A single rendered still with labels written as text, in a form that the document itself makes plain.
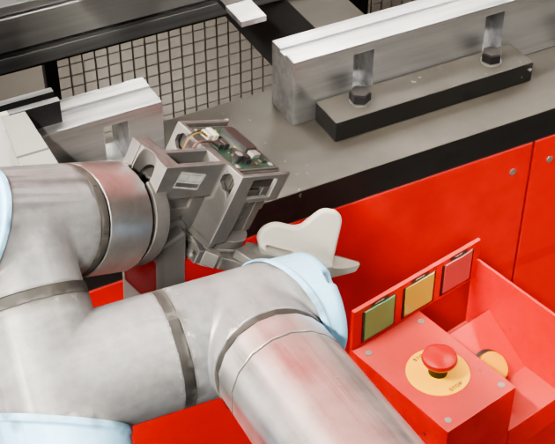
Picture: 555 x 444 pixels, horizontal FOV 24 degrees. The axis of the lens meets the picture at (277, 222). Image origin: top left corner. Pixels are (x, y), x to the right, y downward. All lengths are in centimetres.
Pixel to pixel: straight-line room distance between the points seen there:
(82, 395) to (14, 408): 4
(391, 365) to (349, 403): 79
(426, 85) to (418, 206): 16
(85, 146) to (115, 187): 69
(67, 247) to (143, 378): 9
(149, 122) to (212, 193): 65
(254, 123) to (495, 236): 38
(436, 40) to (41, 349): 103
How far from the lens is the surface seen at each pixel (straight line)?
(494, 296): 156
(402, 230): 167
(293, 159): 158
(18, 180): 78
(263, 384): 71
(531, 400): 154
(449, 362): 143
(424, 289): 150
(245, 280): 78
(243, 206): 91
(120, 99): 153
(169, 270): 90
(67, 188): 79
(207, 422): 172
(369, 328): 146
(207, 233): 89
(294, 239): 93
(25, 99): 149
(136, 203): 82
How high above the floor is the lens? 183
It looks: 40 degrees down
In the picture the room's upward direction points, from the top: straight up
